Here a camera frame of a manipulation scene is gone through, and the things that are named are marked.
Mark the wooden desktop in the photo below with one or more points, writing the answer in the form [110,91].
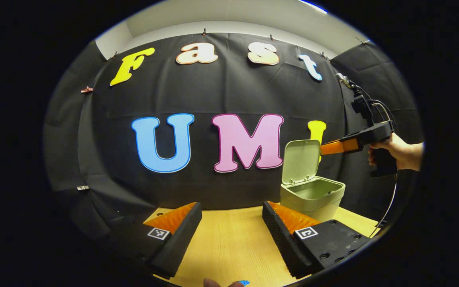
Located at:
[229,247]

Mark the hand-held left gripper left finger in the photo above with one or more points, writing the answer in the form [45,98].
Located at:
[181,239]

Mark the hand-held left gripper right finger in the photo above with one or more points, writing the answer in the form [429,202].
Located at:
[283,243]

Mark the copper cloth clip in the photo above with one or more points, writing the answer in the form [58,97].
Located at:
[87,90]

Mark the small white cloth clip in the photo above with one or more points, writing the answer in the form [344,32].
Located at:
[83,187]

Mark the green desktop garbage bin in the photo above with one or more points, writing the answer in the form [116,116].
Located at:
[313,199]

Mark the black backdrop cloth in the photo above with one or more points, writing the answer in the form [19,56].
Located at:
[213,91]

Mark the blue paper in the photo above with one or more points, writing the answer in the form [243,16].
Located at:
[244,283]

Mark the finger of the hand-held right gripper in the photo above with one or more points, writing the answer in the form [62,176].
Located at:
[339,146]

